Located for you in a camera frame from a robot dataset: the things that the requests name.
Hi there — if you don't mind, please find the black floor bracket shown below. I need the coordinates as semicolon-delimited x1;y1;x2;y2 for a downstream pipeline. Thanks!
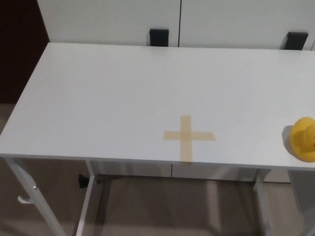
77;174;89;189

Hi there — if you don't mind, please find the white desk frame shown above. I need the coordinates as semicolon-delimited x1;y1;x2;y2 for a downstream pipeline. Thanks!
0;153;315;236

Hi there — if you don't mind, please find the tan tape cross marker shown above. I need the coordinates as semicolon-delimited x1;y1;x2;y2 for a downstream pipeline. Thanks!
163;115;217;166

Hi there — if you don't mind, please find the yellow rubber duck toy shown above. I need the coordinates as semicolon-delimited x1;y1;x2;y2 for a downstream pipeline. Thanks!
289;116;315;163

